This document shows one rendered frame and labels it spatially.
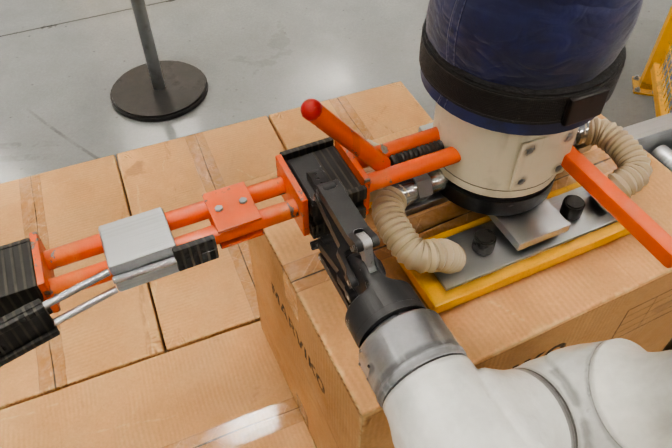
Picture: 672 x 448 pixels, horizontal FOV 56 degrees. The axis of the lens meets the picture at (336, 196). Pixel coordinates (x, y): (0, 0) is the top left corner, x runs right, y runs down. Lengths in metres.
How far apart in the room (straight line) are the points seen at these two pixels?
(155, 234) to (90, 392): 0.61
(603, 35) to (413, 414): 0.39
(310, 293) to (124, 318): 0.60
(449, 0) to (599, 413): 0.41
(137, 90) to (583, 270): 2.18
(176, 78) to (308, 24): 0.72
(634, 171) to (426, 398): 0.49
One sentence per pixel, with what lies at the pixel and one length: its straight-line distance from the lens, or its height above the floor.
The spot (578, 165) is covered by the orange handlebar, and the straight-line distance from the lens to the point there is 0.80.
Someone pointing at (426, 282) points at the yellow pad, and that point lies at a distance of 0.79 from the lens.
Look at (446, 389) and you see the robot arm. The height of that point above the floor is 1.13.
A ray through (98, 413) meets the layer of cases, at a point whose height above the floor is 0.54.
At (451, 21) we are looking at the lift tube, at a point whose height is 1.26.
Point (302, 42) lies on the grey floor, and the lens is 2.98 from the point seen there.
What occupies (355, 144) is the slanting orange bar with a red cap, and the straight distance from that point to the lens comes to 0.70.
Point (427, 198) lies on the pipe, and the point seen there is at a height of 1.00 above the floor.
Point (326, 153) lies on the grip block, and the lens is 0.75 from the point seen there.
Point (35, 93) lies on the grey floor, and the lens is 2.94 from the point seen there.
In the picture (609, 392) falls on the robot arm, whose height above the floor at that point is 1.11.
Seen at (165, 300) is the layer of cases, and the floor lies 0.54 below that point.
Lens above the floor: 1.60
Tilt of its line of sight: 46 degrees down
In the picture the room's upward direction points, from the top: straight up
